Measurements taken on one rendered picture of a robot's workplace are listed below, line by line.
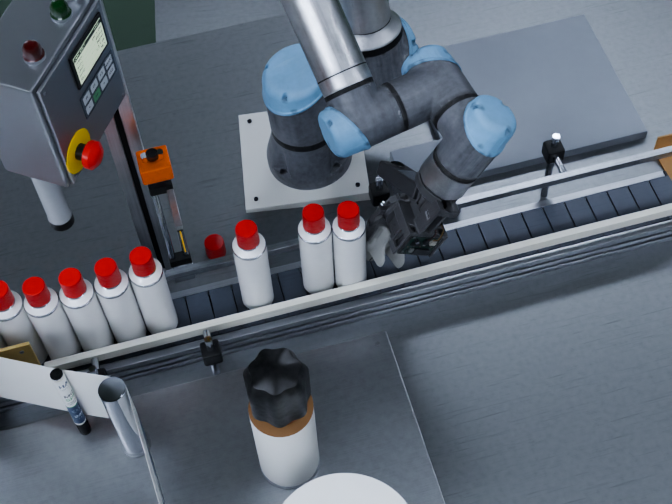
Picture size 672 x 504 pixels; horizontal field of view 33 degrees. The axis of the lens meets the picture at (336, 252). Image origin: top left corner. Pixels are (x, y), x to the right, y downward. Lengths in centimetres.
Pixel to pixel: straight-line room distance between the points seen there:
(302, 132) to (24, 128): 61
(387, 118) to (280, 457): 49
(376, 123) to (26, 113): 49
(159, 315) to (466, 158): 53
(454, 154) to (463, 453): 47
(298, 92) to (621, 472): 77
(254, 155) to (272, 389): 72
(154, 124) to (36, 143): 72
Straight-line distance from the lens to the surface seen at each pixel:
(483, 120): 158
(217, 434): 175
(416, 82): 163
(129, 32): 348
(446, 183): 164
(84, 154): 147
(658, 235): 199
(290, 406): 147
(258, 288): 177
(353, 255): 175
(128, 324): 177
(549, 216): 195
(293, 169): 198
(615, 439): 182
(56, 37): 142
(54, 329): 175
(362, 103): 160
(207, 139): 211
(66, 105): 144
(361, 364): 178
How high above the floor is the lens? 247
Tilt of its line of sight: 57 degrees down
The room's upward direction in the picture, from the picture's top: 3 degrees counter-clockwise
